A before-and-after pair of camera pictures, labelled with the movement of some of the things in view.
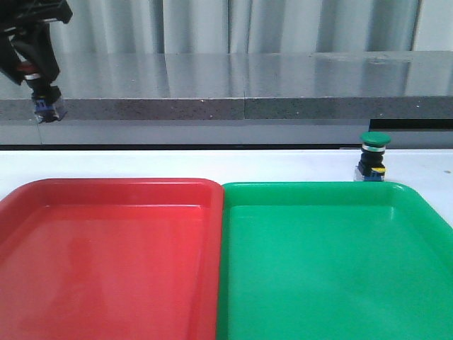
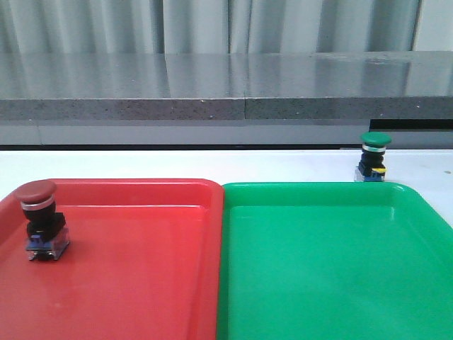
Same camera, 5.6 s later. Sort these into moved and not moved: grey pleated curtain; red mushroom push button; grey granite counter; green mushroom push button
Moved: red mushroom push button
Not moved: grey granite counter; grey pleated curtain; green mushroom push button
